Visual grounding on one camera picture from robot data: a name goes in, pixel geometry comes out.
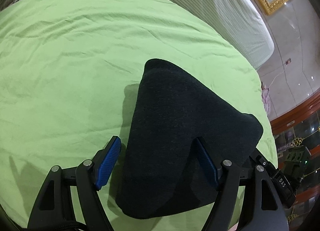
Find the black pants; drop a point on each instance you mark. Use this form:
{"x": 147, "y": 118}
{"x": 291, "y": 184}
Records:
{"x": 175, "y": 108}

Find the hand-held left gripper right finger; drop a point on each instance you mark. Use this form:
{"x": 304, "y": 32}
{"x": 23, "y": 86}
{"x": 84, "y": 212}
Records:
{"x": 207, "y": 163}

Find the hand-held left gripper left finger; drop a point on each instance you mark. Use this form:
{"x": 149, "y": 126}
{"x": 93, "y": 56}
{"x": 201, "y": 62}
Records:
{"x": 107, "y": 163}

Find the green bed sheet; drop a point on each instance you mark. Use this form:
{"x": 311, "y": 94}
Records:
{"x": 75, "y": 45}

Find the floral cloth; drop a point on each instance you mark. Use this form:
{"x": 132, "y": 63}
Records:
{"x": 266, "y": 98}

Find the green box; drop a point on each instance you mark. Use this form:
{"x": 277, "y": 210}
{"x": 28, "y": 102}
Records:
{"x": 297, "y": 157}

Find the white striped padded headboard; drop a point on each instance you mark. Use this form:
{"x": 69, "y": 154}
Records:
{"x": 225, "y": 8}

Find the wooden glass cabinet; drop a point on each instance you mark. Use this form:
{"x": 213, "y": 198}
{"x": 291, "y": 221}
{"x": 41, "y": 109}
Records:
{"x": 295, "y": 113}

